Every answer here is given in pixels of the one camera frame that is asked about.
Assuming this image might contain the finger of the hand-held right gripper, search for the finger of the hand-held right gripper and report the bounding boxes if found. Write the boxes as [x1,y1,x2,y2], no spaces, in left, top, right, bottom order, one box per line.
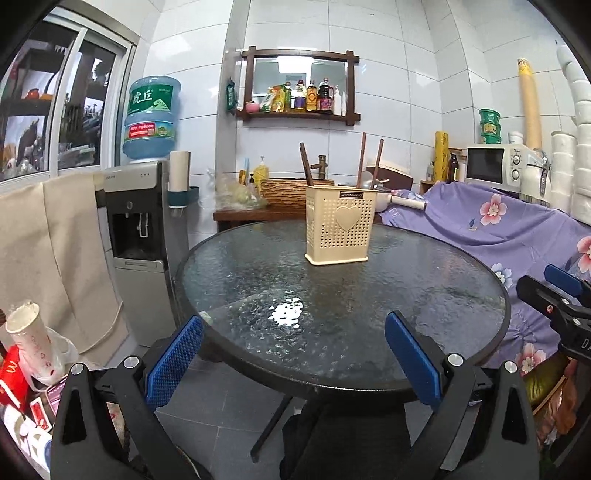
[517,275,591,326]
[545,264,583,297]

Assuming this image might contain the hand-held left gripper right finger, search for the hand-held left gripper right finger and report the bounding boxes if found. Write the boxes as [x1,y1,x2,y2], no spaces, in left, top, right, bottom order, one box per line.
[384,311,541,480]

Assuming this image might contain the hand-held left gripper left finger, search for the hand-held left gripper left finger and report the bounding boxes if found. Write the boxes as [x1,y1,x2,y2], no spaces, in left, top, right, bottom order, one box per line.
[50,315,218,480]

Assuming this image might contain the beige perforated utensil holder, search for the beige perforated utensil holder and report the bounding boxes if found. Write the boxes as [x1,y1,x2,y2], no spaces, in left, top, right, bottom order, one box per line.
[305,185,374,267]

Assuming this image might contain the olive cushion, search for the olive cushion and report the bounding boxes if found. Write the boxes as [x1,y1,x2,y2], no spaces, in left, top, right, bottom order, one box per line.
[524,353,568,407]

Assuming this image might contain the brown patterned cloth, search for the brown patterned cloth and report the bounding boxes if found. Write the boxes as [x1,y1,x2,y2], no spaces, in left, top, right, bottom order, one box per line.
[531,369,583,448]

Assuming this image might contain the purple floral cloth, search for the purple floral cloth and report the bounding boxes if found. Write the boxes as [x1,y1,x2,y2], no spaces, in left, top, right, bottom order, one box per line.
[383,181,591,384]

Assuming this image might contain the grey water dispenser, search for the grey water dispenser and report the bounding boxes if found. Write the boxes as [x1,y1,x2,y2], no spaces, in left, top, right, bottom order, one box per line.
[95,161,190,347]

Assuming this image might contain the white thermos jug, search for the white thermos jug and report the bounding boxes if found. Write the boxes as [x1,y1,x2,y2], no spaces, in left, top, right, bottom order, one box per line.
[521,148,552,204]

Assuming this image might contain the dark cloth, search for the dark cloth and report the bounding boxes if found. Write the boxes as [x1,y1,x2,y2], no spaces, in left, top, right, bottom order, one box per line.
[281,399,411,480]

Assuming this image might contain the crumpled plastic bag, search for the crumpled plastic bag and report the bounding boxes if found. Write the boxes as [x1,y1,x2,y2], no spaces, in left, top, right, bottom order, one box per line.
[18,328,79,393]

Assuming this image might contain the stacks of white cups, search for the stacks of white cups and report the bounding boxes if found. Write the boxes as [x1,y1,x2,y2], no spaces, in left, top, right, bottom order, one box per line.
[551,44,591,227]

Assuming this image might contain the round glass table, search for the round glass table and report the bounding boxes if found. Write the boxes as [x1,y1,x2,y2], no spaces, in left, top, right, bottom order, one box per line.
[174,219,512,462]

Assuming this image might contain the smartphone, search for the smartphone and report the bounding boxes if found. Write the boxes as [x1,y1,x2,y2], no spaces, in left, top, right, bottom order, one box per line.
[44,378,70,407]

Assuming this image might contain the white microwave oven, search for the white microwave oven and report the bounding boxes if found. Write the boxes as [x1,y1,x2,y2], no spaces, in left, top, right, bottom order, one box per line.
[465,144,527,188]

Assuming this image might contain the used paper cup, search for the used paper cup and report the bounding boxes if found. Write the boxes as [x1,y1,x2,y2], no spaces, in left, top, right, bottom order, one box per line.
[6,301,65,384]

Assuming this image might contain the red playing card pack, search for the red playing card pack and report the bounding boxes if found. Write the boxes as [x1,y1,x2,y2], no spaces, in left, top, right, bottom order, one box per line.
[30,399,56,430]

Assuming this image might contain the wooden counter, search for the wooden counter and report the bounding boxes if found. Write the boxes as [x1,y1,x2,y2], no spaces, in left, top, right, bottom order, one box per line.
[213,208,384,232]

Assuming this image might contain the red cardboard box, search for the red cardboard box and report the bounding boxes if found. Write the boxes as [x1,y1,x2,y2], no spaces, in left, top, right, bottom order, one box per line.
[0,344,33,411]

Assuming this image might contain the beige hanging cloth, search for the beige hanging cloth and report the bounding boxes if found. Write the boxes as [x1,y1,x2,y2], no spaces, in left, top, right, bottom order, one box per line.
[0,173,127,365]

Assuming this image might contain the stack of green cans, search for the stack of green cans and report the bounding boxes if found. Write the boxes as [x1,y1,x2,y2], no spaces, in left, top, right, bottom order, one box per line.
[479,108,502,145]

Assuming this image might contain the yellow roll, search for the yellow roll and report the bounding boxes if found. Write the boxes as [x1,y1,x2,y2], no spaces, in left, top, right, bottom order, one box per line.
[435,131,450,183]

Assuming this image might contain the clear plastic bag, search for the clear plastic bag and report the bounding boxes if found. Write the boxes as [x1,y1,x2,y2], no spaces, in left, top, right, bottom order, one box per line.
[203,171,269,210]

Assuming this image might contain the tall beige roll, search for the tall beige roll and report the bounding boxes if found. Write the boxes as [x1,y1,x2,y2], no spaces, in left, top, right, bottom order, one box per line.
[518,58,543,149]

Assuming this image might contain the brown white rice cooker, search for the brown white rice cooker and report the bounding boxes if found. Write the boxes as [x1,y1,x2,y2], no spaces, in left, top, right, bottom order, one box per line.
[365,161,414,191]

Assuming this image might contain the blue water bottle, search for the blue water bottle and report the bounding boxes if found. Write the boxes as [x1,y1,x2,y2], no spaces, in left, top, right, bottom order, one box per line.
[122,76,182,162]

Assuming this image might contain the dark bottle red label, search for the dark bottle red label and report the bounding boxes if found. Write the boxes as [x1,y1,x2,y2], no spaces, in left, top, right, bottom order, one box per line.
[318,78,335,115]

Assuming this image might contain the sliding window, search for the sliding window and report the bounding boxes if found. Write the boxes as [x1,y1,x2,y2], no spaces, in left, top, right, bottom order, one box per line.
[0,18,137,185]

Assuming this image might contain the white pot with handle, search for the white pot with handle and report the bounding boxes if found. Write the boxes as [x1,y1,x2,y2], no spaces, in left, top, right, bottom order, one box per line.
[374,187,428,213]

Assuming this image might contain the wooden wall shelf with mirror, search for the wooden wall shelf with mirror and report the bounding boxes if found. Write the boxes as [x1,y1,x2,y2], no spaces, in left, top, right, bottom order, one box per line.
[236,45,361,126]

